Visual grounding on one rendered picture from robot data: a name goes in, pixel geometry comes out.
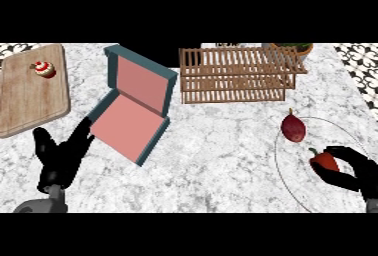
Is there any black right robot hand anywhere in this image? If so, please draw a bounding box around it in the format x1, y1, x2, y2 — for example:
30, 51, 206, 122
311, 145, 378, 202

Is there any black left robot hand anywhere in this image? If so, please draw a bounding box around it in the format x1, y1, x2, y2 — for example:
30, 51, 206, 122
32, 117, 97, 194

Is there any red bell pepper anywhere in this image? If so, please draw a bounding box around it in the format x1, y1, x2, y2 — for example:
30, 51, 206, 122
308, 147, 343, 174

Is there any round marble-pattern placemat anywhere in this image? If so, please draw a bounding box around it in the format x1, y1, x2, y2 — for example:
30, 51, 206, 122
274, 116, 378, 214

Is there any wooden tiered shelf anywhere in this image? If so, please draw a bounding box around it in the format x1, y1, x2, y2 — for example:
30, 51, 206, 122
178, 45, 309, 105

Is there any dark red sweet potato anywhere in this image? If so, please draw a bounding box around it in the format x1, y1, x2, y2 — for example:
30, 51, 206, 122
280, 107, 309, 144

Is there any wooden cutting board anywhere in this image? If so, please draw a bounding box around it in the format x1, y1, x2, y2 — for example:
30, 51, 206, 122
0, 43, 73, 139

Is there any open teal pink box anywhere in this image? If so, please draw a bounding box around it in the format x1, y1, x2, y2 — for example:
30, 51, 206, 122
86, 43, 181, 167

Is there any red white cupcake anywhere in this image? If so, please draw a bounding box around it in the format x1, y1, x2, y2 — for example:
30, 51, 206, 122
29, 60, 58, 80

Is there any potted green plant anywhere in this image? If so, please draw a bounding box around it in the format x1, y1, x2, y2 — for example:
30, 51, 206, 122
269, 42, 315, 63

